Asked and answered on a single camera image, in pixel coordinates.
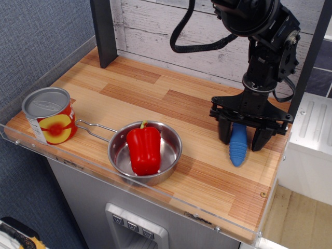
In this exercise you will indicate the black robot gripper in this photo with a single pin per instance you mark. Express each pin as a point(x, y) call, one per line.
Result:
point(253, 110)

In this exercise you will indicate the blue handled metal fork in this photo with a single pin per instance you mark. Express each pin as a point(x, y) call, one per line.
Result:
point(238, 144)

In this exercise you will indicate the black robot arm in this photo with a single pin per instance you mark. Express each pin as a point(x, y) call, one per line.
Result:
point(273, 32)

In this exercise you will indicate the white toy sink counter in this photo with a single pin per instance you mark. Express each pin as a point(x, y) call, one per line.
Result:
point(306, 166)

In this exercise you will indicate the small steel saucepan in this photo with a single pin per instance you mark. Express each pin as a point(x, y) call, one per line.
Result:
point(118, 151)

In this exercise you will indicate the red bell pepper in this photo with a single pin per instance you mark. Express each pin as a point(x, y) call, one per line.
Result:
point(144, 149)

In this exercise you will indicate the silver dispenser panel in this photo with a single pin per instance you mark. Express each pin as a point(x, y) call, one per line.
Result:
point(132, 231)

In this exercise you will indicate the grey toy fridge cabinet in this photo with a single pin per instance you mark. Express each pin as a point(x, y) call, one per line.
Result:
point(88, 195)

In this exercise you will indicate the red yellow tin can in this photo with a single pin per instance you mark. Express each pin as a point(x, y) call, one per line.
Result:
point(50, 114)

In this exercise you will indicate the black yellow object corner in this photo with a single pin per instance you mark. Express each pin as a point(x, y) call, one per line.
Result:
point(15, 234)

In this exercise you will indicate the right dark grey post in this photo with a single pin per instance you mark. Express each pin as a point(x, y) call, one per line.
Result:
point(314, 48)

